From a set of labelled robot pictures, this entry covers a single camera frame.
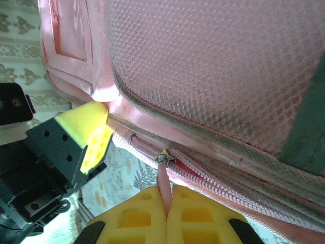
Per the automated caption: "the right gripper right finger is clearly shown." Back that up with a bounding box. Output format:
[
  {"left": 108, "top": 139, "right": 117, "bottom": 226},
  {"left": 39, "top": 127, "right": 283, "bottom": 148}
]
[{"left": 166, "top": 183, "right": 256, "bottom": 244}]

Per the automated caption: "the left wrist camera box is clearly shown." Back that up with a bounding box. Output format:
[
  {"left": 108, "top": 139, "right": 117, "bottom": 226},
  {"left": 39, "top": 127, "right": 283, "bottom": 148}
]
[{"left": 0, "top": 82, "right": 36, "bottom": 147}]

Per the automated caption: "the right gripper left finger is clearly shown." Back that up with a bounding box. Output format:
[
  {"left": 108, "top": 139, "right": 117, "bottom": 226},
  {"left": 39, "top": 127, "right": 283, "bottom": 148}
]
[{"left": 86, "top": 185, "right": 169, "bottom": 244}]

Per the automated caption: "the pink backpack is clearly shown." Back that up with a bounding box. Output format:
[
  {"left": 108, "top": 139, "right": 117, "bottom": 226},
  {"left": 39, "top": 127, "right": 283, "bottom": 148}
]
[{"left": 37, "top": 0, "right": 325, "bottom": 244}]

